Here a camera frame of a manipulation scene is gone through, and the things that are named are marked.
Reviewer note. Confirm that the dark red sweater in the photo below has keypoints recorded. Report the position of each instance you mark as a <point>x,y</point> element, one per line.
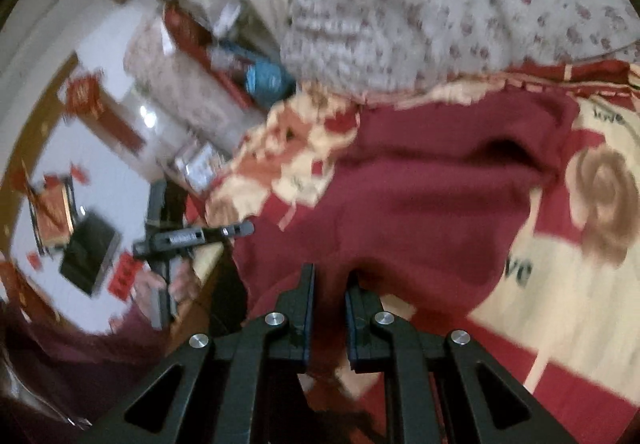
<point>425,204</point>

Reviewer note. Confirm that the pale floral pillow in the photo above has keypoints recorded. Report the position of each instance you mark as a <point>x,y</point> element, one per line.
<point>175,74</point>

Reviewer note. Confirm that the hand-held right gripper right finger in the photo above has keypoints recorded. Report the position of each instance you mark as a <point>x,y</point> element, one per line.
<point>360,324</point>

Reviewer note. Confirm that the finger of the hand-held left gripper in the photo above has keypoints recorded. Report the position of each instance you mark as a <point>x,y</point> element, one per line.
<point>230,229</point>

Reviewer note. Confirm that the printed fleece blanket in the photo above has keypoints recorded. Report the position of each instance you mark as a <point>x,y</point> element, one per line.
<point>575,314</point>

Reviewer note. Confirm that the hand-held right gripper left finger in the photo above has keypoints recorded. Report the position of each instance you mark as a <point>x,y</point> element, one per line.
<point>302,319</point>

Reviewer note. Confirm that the grey packet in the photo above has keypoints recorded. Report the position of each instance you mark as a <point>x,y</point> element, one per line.
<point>197,166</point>

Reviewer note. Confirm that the person's left hand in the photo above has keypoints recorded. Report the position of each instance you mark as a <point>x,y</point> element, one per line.
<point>184,284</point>

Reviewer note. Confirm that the red box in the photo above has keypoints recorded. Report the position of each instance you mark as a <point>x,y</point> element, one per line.
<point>200,44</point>

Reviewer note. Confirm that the black television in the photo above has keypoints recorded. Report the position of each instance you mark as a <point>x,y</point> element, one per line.
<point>90,251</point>

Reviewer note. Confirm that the floral bedsheet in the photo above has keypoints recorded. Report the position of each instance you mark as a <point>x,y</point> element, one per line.
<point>450,24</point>

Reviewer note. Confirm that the red framed picture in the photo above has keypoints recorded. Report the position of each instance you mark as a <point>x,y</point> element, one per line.
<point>52,214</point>

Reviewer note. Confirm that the red wall decoration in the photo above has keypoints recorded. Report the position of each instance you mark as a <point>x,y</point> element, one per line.
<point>87,96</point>

